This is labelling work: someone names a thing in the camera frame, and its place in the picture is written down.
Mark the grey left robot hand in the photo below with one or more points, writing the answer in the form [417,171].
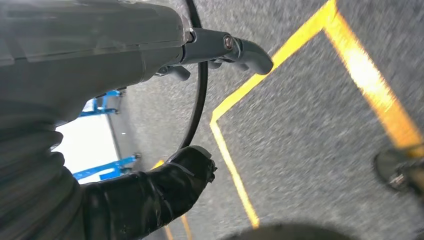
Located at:
[82,49]

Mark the blue metal shelf rack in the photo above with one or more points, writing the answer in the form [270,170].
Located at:
[109,166]

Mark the black robot foot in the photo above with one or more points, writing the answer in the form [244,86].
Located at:
[288,233]

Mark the dark round floor object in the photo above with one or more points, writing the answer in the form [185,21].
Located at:
[391,169]

